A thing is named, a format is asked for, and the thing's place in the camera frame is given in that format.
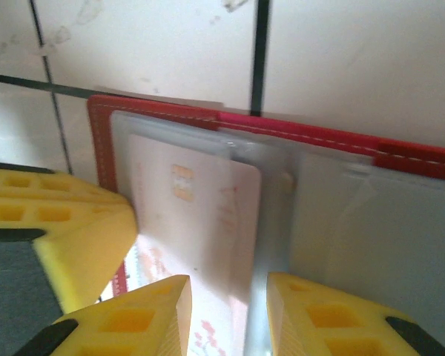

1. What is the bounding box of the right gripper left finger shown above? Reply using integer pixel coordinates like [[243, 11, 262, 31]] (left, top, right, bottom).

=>
[[14, 274, 193, 356]]

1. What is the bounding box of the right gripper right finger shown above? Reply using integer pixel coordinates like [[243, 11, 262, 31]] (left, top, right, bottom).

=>
[[266, 271, 445, 356]]

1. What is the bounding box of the white pink floral credit card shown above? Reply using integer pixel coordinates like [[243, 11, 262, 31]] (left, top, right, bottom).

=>
[[111, 237, 251, 356]]

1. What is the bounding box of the red leather card holder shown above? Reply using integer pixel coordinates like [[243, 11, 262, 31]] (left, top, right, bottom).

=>
[[87, 94, 445, 356]]

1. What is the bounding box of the white chip credit card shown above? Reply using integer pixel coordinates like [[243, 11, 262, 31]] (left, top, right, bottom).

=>
[[127, 132, 263, 309]]

